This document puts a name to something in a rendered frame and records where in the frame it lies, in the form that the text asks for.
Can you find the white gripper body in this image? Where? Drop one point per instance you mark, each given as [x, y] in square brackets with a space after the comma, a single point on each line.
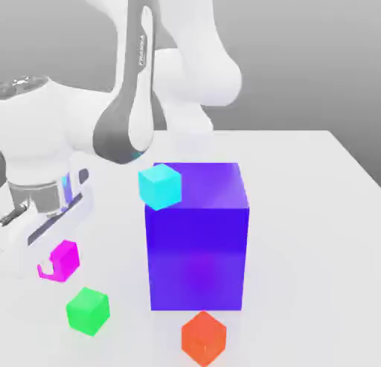
[56, 224]

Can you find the small magenta cube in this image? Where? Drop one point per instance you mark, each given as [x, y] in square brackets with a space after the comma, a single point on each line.
[66, 258]

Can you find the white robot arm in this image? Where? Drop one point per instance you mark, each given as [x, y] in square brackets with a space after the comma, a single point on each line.
[196, 63]

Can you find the small green cube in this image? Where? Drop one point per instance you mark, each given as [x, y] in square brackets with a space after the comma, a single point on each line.
[87, 312]

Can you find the small cyan cube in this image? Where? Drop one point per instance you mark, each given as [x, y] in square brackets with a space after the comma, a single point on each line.
[159, 186]

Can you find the small orange cube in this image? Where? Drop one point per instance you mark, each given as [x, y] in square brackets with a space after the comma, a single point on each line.
[204, 338]

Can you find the large purple box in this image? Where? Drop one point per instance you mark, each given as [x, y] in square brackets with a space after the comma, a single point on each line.
[196, 253]

